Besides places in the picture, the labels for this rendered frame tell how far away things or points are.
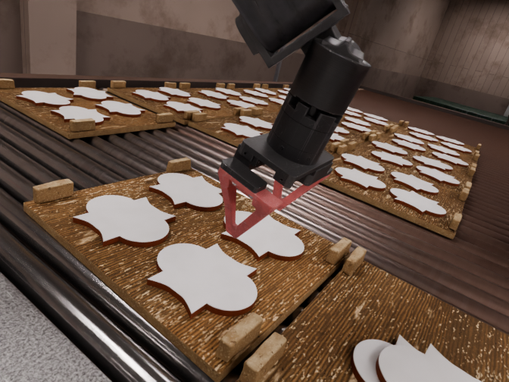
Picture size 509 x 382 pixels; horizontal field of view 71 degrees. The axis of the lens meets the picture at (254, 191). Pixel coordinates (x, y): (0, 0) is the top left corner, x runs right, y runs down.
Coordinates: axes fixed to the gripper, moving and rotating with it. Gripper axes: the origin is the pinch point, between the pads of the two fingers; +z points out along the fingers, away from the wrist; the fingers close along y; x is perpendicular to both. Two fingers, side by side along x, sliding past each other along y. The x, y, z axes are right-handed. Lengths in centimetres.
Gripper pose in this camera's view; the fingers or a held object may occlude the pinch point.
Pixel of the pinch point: (258, 214)
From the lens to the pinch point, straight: 41.7
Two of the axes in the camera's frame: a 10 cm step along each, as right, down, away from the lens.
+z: -3.8, 7.7, 5.1
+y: -5.4, 2.6, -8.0
